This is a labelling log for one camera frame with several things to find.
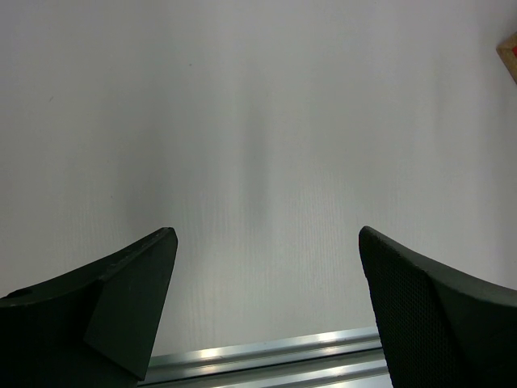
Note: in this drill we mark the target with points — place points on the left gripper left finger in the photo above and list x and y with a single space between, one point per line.
92 327

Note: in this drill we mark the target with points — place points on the watermelon print canvas bag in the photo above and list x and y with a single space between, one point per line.
507 51

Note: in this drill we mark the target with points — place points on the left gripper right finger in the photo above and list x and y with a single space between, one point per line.
438 326

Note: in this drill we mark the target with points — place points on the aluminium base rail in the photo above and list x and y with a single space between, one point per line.
349 358

